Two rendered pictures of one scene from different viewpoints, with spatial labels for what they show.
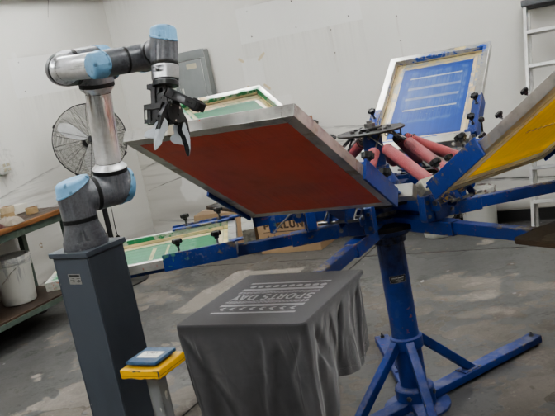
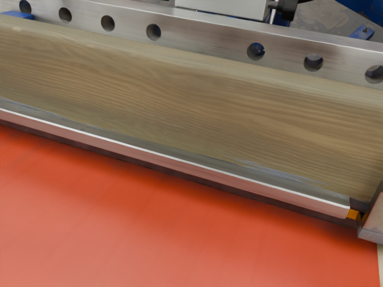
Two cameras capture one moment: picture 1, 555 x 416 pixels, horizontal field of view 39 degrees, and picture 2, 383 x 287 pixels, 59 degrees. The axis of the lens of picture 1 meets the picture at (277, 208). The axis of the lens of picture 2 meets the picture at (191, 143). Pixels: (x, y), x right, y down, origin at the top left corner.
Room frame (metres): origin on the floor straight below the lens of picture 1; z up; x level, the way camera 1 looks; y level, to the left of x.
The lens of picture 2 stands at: (2.58, -0.15, 1.46)
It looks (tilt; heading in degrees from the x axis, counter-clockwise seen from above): 61 degrees down; 1
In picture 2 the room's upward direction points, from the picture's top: 12 degrees counter-clockwise
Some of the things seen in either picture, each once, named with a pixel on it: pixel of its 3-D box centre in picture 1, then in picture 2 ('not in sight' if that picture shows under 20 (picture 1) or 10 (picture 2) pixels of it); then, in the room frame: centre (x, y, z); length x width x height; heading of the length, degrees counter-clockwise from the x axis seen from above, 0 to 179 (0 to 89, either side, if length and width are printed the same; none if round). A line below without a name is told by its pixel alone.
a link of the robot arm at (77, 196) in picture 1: (77, 196); not in sight; (2.60, 0.65, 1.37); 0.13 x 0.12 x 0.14; 125
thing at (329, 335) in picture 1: (343, 356); not in sight; (2.34, -0.11, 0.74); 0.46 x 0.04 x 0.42; 151
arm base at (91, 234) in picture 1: (83, 231); not in sight; (2.59, 0.65, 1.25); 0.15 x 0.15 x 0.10
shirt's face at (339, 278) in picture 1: (272, 296); not in sight; (2.43, 0.07, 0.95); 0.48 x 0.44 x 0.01; 151
